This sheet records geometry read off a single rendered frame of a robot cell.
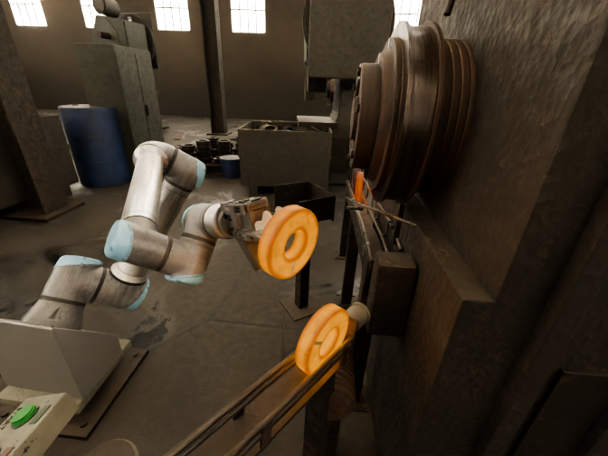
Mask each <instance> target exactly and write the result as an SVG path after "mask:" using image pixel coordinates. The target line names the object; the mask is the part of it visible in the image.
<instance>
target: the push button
mask: <svg viewBox="0 0 608 456"><path fill-rule="evenodd" d="M36 409H37V406H36V405H35V404H29V405H26V406H25V407H24V408H22V409H21V410H20V411H18V412H17V413H16V414H15V415H14V416H13V418H12V420H11V422H10V424H11V425H12V426H13V427H16V426H18V425H20V424H22V423H24V422H26V421H27V420H28V419H29V418H30V417H31V416H32V415H33V414H34V413H35V411H36Z"/></svg>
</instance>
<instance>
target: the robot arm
mask: <svg viewBox="0 0 608 456"><path fill-rule="evenodd" d="M132 158H133V163H134V165H135V169H134V173H133V176H132V179H131V183H130V187H129V190H128V196H127V200H126V203H125V206H124V210H123V214H122V217H121V220H117V221H116V222H115V223H114V224H113V226H112V227H111V229H110V231H109V235H108V238H107V241H106V244H105V248H104V252H105V255H106V256H107V257H108V258H111V259H113V260H116V261H118V262H117V263H114V264H113V265H112V266H111V268H110V269H107V268H103V267H102V265H103V262H102V261H99V260H95V259H92V258H87V257H82V256H74V255H65V256H62V257H61V258H60V259H59V260H58V261H57V263H56V264H55V266H53V270H52V273H51V275H50V277H49V279H48V280H47V282H46V284H45V286H44V288H43V291H42V293H41V295H40V297H39V299H38V300H37V302H36V303H35V304H34V305H33V306H32V307H31V308H30V309H29V310H28V311H27V312H26V313H25V314H24V315H23V316H22V318H21V320H20V322H23V323H29V324H35V325H42V326H48V327H55V328H68V329H76V330H81V329H82V327H83V310H84V307H85V305H86V303H87V302H89V303H93V304H98V305H103V306H108V307H112V308H118V309H136V308H137V307H138V306H139V305H140V304H141V302H142V301H143V300H144V298H145V297H146V295H147V291H148V288H149V279H148V275H147V269H150V270H153V271H157V272H160V273H164V274H165V279H166V280H171V281H174V282H180V283H184V284H190V285H198V284H200V283H201V282H202V280H203V278H204V275H205V274H206V269H207V267H208V264H209V261H210V259H211V257H212V254H213V251H214V247H215V245H216V242H217V239H218V238H219V239H226V240H229V239H232V238H235V239H236V241H237V242H238V243H239V245H240V246H241V248H242V251H243V252H244V254H245V256H246V257H247V259H248V261H249V262H250V264H251V266H252V267H253V269H254V270H255V271H259V270H261V269H262V267H261V265H260V263H259V260H258V245H259V241H260V238H261V234H262V231H263V229H264V227H265V225H266V224H267V222H268V221H269V220H270V219H271V218H272V215H271V209H270V206H269V204H268V199H267V196H264V197H252V198H249V197H244V198H248V199H244V198H243V199H241V200H240V201H235V199H233V200H229V201H227V202H223V203H220V204H206V203H201V204H194V205H192V206H190V207H189V208H187V209H186V210H185V212H184V214H183V217H182V225H183V227H184V230H183V232H182V235H181V238H180V240H177V239H174V238H172V237H170V236H167V234H168V232H169V230H170V228H171V226H172V225H173V223H174V221H175V219H176V218H177V216H178V214H179V212H180V211H181V209H182V207H183V205H184V203H185V201H186V199H187V197H188V196H189V195H190V194H191V193H192V191H193V189H194V190H197V189H199V187H200V186H201V184H202V183H203V181H204V175H205V165H204V163H203V162H201V161H199V160H198V159H197V158H194V157H191V156H190V155H188V154H186V153H185V152H183V151H181V150H179V149H177V148H175V147H173V146H171V145H168V144H166V143H162V142H156V141H148V142H145V143H142V144H140V145H139V146H138V147H137V148H136V149H135V151H134V153H133V157H132ZM163 175H165V178H164V181H163V183H162V179H163Z"/></svg>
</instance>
